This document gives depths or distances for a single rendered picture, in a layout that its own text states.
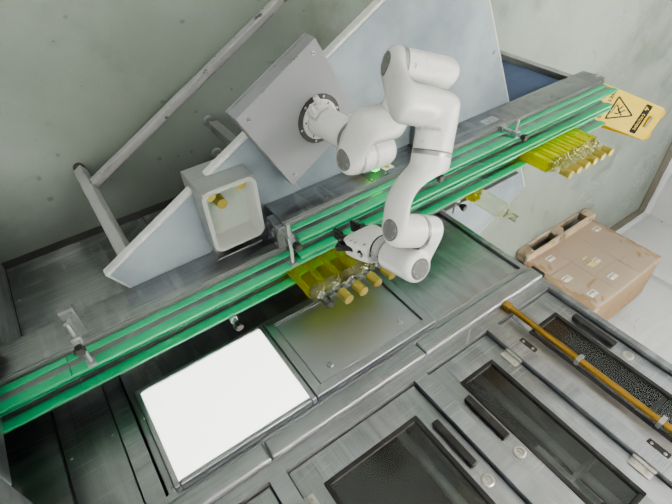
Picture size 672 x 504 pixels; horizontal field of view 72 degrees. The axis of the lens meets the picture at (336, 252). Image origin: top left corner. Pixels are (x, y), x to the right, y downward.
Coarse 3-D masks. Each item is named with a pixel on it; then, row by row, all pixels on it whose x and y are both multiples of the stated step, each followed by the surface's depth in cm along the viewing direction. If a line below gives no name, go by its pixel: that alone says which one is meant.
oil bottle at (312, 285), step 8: (304, 264) 154; (288, 272) 157; (296, 272) 152; (304, 272) 151; (312, 272) 151; (296, 280) 153; (304, 280) 149; (312, 280) 148; (320, 280) 148; (304, 288) 150; (312, 288) 146; (320, 288) 146; (312, 296) 147
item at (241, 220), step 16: (208, 192) 133; (224, 192) 144; (240, 192) 148; (256, 192) 142; (208, 208) 144; (224, 208) 147; (240, 208) 151; (256, 208) 147; (208, 224) 139; (224, 224) 151; (240, 224) 154; (256, 224) 153; (224, 240) 149; (240, 240) 149
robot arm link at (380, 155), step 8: (344, 128) 131; (376, 144) 123; (384, 144) 124; (392, 144) 126; (368, 152) 121; (376, 152) 123; (384, 152) 124; (392, 152) 126; (368, 160) 122; (376, 160) 124; (384, 160) 126; (392, 160) 128; (368, 168) 124; (376, 168) 127
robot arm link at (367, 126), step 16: (368, 112) 112; (384, 112) 113; (352, 128) 115; (368, 128) 112; (384, 128) 113; (400, 128) 117; (352, 144) 117; (368, 144) 114; (336, 160) 125; (352, 160) 120
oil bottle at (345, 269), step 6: (330, 252) 158; (336, 252) 158; (324, 258) 157; (330, 258) 156; (336, 258) 156; (342, 258) 156; (330, 264) 154; (336, 264) 154; (342, 264) 153; (348, 264) 153; (336, 270) 152; (342, 270) 151; (348, 270) 151; (354, 270) 152; (342, 276) 151; (348, 276) 151; (342, 282) 153
